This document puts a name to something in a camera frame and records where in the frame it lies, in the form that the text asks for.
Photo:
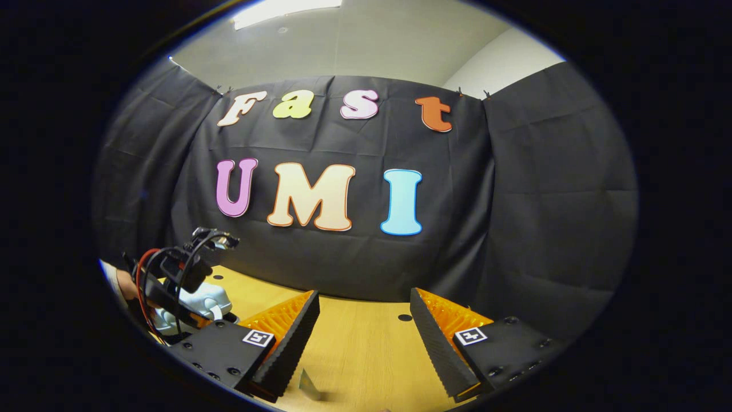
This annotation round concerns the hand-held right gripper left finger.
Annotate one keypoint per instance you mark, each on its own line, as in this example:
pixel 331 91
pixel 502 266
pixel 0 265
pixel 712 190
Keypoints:
pixel 297 337

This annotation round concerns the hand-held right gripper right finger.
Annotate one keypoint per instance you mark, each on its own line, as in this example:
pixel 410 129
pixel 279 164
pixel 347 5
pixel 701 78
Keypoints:
pixel 437 349

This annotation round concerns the silver skin care sachet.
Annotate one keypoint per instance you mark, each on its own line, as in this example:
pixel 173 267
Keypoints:
pixel 309 386

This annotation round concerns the black backdrop cloth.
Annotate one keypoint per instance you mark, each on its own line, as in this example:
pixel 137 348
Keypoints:
pixel 354 257

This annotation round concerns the ceiling light panel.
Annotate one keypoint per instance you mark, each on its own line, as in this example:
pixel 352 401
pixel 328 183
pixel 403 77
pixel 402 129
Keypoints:
pixel 286 10

